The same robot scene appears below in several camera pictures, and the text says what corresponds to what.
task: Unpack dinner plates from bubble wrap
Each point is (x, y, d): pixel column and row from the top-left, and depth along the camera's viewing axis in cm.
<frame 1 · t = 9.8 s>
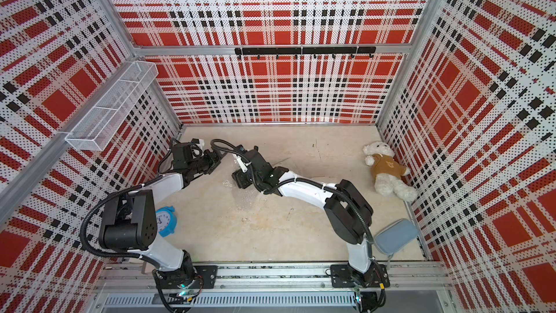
left hand: (228, 154, 93), fingers open
right hand: (241, 171, 84), fingers open
white teddy bear brown shirt: (387, 172, 94), point 8 cm above the table
grey blue zip pouch: (403, 231, 86), on the table

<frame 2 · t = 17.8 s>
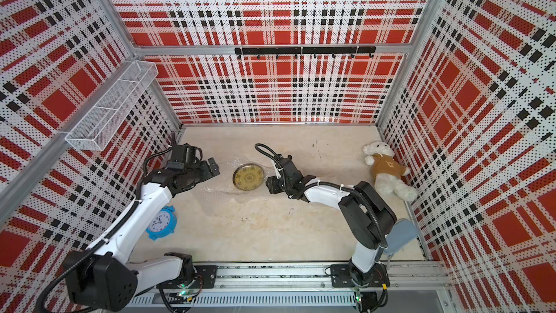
left hand: (212, 171, 83), fingers open
right hand: (273, 181, 90), fingers open
yellow patterned dinner plate: (248, 177, 101), point 2 cm above the table
the other named things where they were.

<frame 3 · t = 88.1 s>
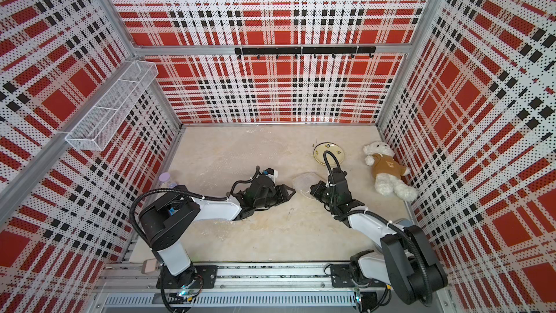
left hand: (295, 192, 88), fingers open
right hand: (311, 186, 89), fingers closed
cream dinner plate black characters: (334, 148, 112), on the table
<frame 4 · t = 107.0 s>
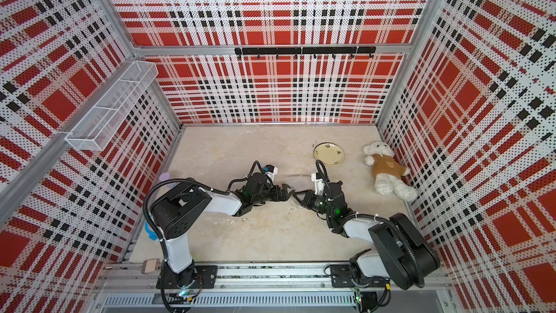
left hand: (289, 190, 93), fingers open
right hand: (294, 194, 84), fingers closed
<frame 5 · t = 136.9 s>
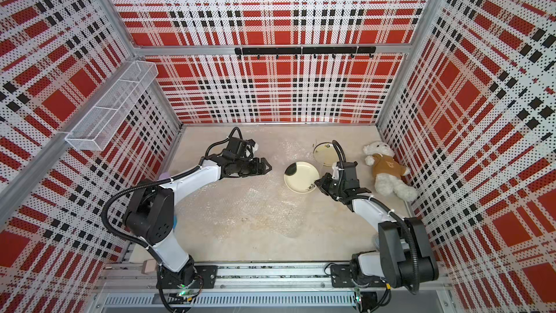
left hand: (267, 168, 90), fingers open
right hand: (316, 181, 89), fingers closed
cream plate black spot: (300, 177, 93), point 8 cm above the table
